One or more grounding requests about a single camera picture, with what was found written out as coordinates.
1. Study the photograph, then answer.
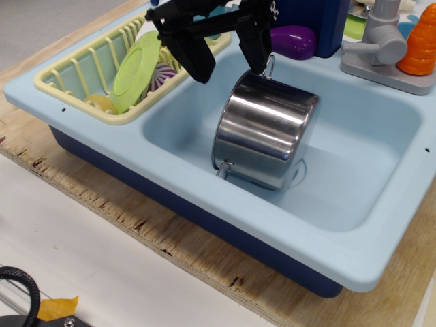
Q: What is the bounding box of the blue toy item right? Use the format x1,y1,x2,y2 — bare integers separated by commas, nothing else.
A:
397,14,420,40

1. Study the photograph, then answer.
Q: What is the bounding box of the green plastic plate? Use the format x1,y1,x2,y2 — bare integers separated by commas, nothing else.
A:
109,31,161,114

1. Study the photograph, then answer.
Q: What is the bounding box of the light blue toy sink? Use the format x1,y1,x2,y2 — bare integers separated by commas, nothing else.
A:
3,7,435,297

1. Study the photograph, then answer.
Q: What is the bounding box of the plywood board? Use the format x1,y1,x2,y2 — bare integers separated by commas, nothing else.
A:
1,1,435,326

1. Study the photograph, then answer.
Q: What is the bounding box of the black device base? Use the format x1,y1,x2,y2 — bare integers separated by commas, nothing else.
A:
1,315,90,327

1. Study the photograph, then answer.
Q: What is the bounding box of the grey toy faucet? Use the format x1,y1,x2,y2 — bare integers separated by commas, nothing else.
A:
340,1,435,95

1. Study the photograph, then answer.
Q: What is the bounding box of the yellow round toy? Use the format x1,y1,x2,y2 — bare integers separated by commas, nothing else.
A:
84,94,117,115

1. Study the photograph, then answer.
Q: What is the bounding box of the green toy plate behind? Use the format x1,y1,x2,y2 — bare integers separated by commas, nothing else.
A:
343,14,367,40

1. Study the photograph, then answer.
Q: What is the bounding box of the orange toy carrot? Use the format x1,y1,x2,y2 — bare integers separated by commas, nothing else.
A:
396,3,435,76

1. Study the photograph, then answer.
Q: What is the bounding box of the yellow dish rack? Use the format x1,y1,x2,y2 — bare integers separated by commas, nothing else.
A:
33,9,232,126

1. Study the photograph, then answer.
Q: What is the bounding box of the stainless steel pot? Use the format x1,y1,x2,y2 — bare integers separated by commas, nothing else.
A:
211,55,320,191

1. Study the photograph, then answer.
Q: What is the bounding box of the purple white striped ball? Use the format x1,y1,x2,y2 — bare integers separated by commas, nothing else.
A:
147,63,177,92

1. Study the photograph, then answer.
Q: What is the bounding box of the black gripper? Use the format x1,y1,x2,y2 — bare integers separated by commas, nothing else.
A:
145,1,279,84

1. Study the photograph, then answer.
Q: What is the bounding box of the black braided cable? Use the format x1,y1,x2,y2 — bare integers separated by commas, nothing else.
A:
0,266,41,327

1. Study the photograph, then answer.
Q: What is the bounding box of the dark blue water tank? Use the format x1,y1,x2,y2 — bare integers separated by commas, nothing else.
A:
272,0,349,58

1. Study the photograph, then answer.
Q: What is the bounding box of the yellow masking tape piece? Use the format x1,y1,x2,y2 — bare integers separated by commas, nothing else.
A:
37,296,79,322

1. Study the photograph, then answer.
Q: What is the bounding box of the purple toy eggplant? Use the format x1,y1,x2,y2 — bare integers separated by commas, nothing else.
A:
270,25,317,61

